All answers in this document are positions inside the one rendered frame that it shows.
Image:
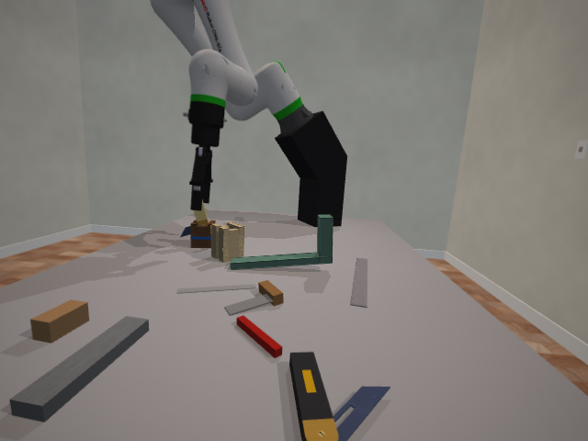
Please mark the black sliding bevel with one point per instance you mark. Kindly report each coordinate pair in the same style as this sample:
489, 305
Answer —
316, 420

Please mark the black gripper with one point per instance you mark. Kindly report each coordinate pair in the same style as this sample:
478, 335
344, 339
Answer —
204, 136

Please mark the green l-shaped frame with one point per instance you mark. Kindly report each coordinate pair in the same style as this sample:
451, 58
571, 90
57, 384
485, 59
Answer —
325, 227

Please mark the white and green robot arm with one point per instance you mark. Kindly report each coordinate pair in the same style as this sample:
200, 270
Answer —
224, 71

